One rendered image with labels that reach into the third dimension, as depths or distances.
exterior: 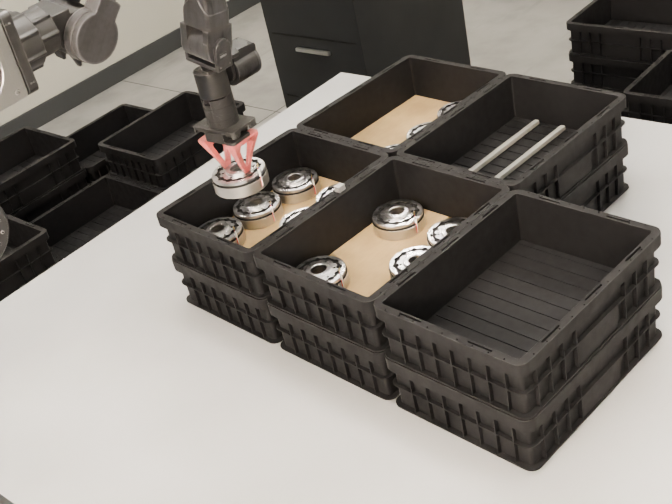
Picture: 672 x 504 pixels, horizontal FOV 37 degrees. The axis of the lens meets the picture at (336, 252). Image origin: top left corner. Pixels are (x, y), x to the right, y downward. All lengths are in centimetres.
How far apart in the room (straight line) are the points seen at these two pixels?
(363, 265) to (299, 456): 40
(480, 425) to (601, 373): 22
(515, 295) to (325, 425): 40
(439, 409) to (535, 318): 22
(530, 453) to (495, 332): 21
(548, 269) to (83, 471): 90
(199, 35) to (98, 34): 26
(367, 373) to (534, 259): 36
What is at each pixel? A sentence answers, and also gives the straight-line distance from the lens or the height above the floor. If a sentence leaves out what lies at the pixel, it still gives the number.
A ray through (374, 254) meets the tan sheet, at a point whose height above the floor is 83.
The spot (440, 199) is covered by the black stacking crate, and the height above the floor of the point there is 86.
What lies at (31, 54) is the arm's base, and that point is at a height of 144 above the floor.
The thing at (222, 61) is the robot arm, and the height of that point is 127.
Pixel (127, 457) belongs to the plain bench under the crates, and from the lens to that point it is 183.
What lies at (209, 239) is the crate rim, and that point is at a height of 93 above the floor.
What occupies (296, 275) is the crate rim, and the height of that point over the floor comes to 93.
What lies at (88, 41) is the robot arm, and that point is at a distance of 150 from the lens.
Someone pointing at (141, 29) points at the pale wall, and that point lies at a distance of 550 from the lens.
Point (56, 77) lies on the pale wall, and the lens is 522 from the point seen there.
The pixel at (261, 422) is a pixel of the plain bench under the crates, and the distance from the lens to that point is 180.
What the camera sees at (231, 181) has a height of 104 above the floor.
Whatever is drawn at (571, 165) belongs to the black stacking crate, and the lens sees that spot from 201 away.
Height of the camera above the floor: 188
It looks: 33 degrees down
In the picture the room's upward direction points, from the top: 13 degrees counter-clockwise
